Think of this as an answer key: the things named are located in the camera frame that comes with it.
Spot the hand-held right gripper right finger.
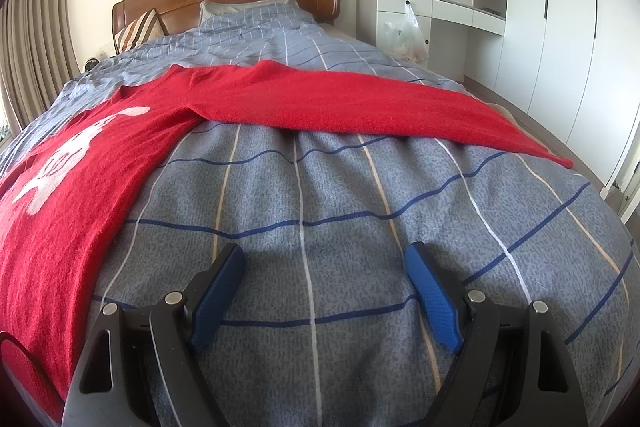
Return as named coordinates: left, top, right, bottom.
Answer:
left=405, top=243, right=588, bottom=427

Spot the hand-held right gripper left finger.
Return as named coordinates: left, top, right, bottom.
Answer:
left=62, top=243, right=245, bottom=427

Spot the red knitted sweater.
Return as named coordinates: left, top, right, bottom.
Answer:
left=0, top=60, right=574, bottom=408

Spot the grey checked bed cover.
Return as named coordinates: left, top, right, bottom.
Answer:
left=0, top=2, right=640, bottom=427

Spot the striped brown cushion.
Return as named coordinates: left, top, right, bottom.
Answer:
left=114, top=8, right=170, bottom=54

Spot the grey pillow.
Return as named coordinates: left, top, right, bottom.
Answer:
left=200, top=0, right=298, bottom=28

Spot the white wardrobe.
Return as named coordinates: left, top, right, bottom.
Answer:
left=470, top=0, right=640, bottom=188

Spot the beige curtain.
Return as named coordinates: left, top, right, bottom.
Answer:
left=0, top=0, right=83, bottom=132

